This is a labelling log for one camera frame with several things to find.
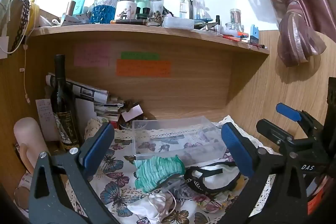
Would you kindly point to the small pink card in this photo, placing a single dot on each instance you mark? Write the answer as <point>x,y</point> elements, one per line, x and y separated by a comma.
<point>132,112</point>

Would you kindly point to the clear plastic case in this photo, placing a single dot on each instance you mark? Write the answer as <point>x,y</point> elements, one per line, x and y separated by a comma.
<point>178,22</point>

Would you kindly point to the green striped sock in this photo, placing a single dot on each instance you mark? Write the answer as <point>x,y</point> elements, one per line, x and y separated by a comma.
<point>157,171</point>

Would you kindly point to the white mask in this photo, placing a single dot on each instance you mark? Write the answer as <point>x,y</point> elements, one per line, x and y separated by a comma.
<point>155,204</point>

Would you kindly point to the dark wine bottle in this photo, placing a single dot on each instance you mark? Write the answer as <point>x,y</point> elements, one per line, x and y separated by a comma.
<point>63,108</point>

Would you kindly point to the small blue box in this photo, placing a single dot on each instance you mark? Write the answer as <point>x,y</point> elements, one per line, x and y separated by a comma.
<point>254,35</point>

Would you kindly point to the yellow tape roll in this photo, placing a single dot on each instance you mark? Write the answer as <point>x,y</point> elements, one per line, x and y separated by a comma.
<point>33,16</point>

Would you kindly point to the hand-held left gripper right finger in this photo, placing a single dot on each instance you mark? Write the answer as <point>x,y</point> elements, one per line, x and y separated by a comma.
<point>237,150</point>

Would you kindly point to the stack of papers and booklets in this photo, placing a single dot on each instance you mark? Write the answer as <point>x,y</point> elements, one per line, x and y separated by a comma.
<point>107,108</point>

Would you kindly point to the wooden shelf unit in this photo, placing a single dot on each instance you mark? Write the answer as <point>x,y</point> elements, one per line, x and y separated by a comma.
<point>183,87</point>

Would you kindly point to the clear bottle with metallic cap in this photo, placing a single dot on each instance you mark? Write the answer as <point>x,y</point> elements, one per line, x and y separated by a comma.
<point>156,2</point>

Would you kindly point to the faceted glass bottle blue liquid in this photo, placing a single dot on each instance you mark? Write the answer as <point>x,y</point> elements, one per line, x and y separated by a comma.
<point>103,11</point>

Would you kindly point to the white handwritten note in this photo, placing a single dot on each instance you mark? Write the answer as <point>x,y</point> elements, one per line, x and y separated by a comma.
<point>45,119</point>

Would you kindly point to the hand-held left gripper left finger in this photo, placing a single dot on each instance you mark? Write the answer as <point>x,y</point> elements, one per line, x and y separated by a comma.
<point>97,144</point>

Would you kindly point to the rolled newspaper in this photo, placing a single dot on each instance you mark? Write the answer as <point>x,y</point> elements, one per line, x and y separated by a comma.
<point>78,87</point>

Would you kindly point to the brown pen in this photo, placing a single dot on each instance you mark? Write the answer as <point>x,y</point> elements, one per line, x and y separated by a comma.
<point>128,22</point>

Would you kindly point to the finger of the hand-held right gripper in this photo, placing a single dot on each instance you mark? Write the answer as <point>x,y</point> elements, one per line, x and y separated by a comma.
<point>275,132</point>
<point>288,111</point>

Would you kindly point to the black lace ribbon roll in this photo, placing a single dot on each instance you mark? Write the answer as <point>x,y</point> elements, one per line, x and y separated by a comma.
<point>19,24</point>

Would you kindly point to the toothbrush blister pack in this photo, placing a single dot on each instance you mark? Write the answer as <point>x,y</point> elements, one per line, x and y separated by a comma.
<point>191,3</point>

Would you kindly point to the clear plastic storage box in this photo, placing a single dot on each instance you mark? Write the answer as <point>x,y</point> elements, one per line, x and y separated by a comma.
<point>173,140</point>

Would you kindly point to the mauve striped curtain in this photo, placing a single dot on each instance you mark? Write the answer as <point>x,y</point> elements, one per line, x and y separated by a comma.
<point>296,3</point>

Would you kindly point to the green sticky note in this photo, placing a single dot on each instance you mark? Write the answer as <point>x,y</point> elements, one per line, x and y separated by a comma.
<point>140,56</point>

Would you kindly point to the glass jar with sticks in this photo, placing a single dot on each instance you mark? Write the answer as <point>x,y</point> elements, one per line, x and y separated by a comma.
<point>235,16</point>

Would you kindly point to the pink cylindrical bottle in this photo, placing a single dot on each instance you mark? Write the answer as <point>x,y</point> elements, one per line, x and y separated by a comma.
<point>29,140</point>

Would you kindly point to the black marker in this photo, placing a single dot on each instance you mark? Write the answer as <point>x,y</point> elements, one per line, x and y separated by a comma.
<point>218,25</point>

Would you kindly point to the pink sticky note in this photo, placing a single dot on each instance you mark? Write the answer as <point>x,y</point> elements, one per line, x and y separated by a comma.
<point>92,56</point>

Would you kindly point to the butterfly print lace tablecloth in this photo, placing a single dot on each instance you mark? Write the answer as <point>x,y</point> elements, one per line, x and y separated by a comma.
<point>118,187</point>

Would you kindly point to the black and white underwear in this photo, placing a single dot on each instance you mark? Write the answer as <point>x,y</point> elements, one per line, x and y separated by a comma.
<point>212,182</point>

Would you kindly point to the tall blue liquid bottle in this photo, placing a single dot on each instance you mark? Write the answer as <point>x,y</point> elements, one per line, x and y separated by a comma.
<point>79,2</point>

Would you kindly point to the orange sticky note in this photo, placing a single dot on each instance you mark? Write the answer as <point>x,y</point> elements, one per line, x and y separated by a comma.
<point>143,67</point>

